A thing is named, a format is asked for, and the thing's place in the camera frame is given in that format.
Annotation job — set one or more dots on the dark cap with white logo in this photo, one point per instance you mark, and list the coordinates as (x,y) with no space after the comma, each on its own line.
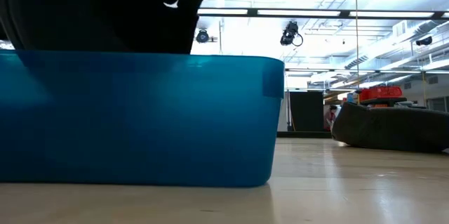
(105,13)

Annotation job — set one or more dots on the round black ceiling spotlight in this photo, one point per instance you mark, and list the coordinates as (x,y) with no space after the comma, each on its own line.
(202,37)

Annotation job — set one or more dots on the black upright panel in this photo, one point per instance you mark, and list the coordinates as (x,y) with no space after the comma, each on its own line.
(307,111)

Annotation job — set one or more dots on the blue plastic bin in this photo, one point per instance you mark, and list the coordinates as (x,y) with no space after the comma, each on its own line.
(140,122)

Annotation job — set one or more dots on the person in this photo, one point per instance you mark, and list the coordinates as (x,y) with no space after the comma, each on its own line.
(330,118)

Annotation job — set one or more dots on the thin black horizontal beam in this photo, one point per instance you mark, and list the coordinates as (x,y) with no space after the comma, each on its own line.
(350,71)

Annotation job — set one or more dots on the red storage crate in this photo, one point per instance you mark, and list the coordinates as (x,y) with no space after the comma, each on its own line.
(381,92)

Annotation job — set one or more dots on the black ceiling-mounted device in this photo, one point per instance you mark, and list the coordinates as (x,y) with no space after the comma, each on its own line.
(423,41)

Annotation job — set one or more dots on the black aluminium table frame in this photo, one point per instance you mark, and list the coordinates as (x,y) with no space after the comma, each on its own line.
(303,134)

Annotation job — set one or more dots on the black hanging camera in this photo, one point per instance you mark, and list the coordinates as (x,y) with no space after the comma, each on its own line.
(289,32)

